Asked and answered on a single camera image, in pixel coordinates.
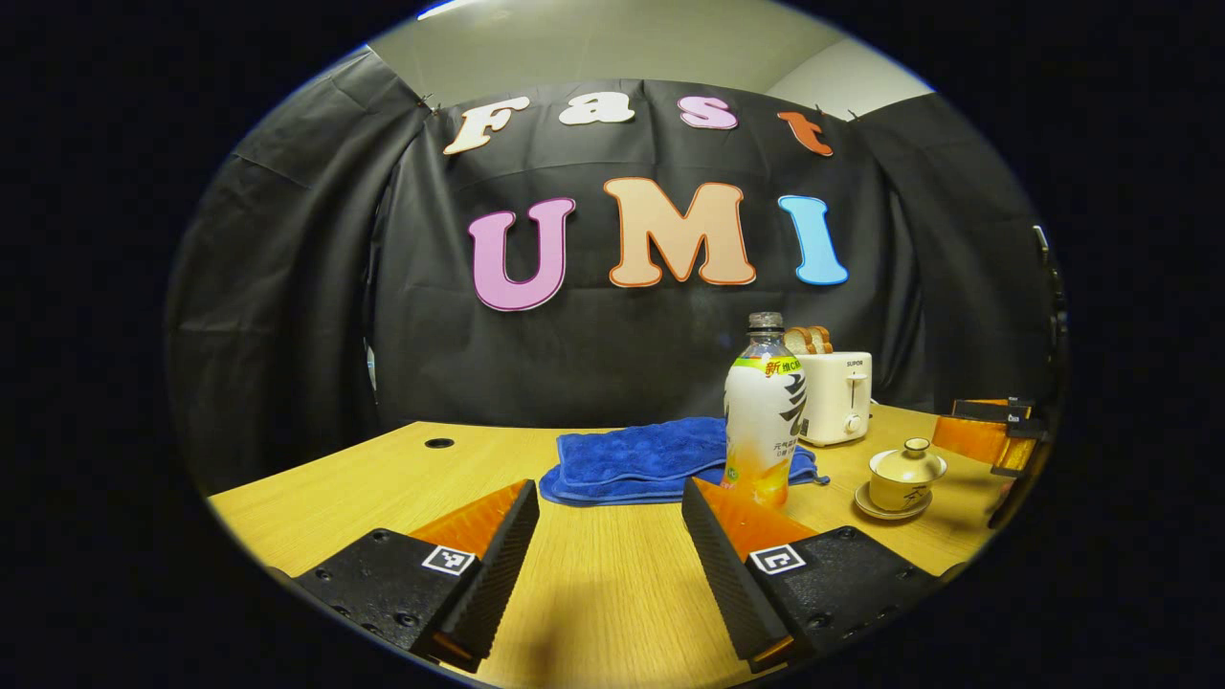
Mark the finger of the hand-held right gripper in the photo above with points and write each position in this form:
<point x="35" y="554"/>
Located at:
<point x="971" y="435"/>
<point x="1019" y="450"/>

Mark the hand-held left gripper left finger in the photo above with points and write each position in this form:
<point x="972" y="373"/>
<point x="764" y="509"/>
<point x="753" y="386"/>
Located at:
<point x="498" y="574"/>

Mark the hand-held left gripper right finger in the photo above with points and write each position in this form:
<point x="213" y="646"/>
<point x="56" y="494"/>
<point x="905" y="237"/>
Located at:
<point x="723" y="579"/>

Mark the cream teacup lid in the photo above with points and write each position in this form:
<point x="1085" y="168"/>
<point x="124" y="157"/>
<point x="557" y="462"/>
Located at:
<point x="907" y="464"/>

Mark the cream ceramic teacup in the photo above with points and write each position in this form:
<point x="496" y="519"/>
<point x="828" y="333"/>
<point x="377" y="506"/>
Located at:
<point x="895" y="496"/>

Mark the clear plastic water bottle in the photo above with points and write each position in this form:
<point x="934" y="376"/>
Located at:
<point x="764" y="421"/>

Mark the cream ceramic saucer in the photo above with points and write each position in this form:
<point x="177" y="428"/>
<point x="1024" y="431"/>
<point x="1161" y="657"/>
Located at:
<point x="866" y="505"/>

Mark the white toaster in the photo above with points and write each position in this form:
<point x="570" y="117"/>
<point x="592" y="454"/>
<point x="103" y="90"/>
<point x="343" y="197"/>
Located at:
<point x="837" y="397"/>

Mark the black table grommet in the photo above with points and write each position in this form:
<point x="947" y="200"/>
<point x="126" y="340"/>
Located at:
<point x="439" y="443"/>

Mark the blue folded towel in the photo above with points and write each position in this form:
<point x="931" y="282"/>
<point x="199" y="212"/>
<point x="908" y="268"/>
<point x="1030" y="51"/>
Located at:
<point x="632" y="459"/>

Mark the toast bread slice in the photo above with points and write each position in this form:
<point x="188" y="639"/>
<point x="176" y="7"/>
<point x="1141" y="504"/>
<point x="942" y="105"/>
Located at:
<point x="796" y="342"/>
<point x="821" y="339"/>

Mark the black backdrop cloth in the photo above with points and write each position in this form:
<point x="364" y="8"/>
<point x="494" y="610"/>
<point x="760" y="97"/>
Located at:
<point x="287" y="287"/>

